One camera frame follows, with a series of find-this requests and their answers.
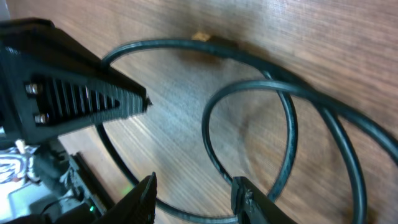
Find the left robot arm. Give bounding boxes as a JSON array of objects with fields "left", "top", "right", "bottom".
[{"left": 1, "top": 18, "right": 157, "bottom": 223}]

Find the black cable bundle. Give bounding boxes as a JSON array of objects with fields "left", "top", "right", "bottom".
[{"left": 94, "top": 31, "right": 398, "bottom": 224}]

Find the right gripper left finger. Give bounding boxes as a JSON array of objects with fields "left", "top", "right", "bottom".
[{"left": 91, "top": 172, "right": 157, "bottom": 224}]

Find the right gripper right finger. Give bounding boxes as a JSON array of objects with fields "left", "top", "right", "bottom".
[{"left": 231, "top": 177, "right": 296, "bottom": 224}]

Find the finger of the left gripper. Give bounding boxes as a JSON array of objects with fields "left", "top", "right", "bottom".
[{"left": 1, "top": 18, "right": 150, "bottom": 146}]

